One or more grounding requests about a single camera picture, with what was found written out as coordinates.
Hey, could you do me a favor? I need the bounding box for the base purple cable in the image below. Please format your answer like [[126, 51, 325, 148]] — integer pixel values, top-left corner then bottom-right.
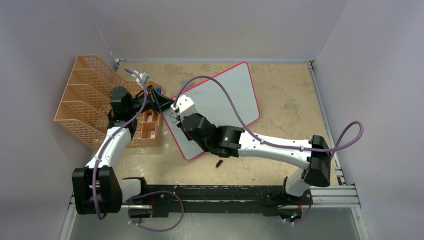
[[128, 190, 185, 233]]

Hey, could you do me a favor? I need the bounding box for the black marker cap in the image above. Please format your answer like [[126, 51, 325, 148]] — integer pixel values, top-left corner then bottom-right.
[[215, 159, 223, 168]]

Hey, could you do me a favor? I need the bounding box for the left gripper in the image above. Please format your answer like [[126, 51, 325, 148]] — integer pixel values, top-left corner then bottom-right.
[[127, 85, 176, 116]]

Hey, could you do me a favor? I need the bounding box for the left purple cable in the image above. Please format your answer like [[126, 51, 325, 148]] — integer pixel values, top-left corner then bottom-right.
[[92, 68, 148, 221]]

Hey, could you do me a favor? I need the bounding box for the orange plastic file organizer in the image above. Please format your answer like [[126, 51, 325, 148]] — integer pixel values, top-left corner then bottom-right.
[[54, 54, 142, 150]]

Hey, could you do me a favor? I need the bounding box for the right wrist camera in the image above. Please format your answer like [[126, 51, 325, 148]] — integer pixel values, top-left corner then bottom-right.
[[171, 94, 198, 119]]

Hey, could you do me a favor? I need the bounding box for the red-framed whiteboard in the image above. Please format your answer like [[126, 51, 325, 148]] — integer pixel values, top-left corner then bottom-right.
[[162, 62, 260, 161]]

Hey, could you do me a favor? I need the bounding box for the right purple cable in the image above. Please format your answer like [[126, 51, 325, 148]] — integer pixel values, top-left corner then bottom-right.
[[172, 75, 365, 154]]

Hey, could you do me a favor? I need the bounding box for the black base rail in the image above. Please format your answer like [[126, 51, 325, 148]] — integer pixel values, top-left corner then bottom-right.
[[67, 184, 362, 220]]

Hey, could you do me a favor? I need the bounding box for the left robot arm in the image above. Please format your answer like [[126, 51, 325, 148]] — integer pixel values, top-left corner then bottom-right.
[[71, 85, 175, 219]]

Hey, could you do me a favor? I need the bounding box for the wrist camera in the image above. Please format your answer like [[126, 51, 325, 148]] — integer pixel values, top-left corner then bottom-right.
[[171, 94, 198, 119], [138, 72, 150, 85]]

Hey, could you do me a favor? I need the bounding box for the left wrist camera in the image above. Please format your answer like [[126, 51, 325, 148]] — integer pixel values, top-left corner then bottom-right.
[[138, 72, 150, 85]]

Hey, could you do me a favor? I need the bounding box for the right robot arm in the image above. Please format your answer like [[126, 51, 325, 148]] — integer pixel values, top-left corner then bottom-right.
[[174, 112, 331, 204]]

